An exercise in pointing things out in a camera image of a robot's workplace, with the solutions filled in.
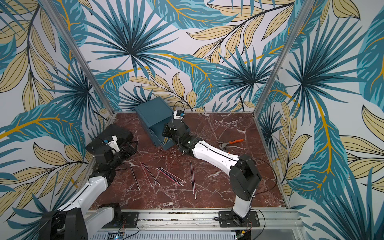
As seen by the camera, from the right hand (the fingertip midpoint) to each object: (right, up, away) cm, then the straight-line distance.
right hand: (164, 124), depth 80 cm
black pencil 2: (-9, -29, +8) cm, 32 cm away
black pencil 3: (+2, -30, +8) cm, 31 cm away
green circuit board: (-22, -54, -8) cm, 59 cm away
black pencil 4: (+16, -37, +2) cm, 41 cm away
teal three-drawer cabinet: (-8, +6, +9) cm, 13 cm away
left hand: (-18, -12, +4) cm, 22 cm away
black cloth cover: (-27, -11, -14) cm, 32 cm away
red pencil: (-13, -29, +8) cm, 33 cm away
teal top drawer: (-5, -3, +5) cm, 8 cm away
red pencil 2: (0, -31, +8) cm, 32 cm away
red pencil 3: (+2, -31, +8) cm, 32 cm away
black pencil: (-19, -30, +8) cm, 37 cm away
